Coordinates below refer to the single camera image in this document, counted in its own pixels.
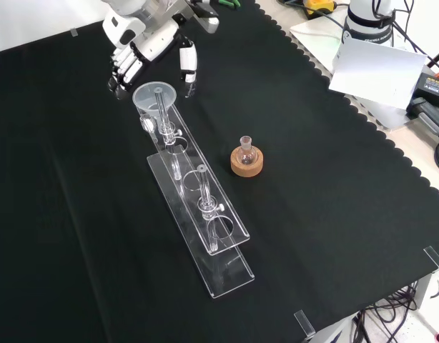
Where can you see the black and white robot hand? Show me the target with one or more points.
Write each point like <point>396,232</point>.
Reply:
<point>158,39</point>

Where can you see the clear plastic funnel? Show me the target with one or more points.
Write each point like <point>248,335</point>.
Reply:
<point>144,101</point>

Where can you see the clear acrylic funnel stand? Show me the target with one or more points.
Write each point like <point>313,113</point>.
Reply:
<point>205,257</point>

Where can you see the clear cloth clip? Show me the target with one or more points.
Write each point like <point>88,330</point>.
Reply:
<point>304,323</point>
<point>434,258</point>
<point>73,31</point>

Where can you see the small glass round-bottom flask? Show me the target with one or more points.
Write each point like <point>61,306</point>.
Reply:
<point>246,157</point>

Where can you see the yellow stop button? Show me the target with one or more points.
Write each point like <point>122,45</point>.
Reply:
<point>319,5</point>

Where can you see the pale white board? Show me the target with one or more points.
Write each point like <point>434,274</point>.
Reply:
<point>377,71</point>

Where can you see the black bench cloth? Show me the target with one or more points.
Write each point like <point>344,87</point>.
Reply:
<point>312,214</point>

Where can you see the black power adapter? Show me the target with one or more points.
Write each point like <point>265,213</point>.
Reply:
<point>432,87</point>

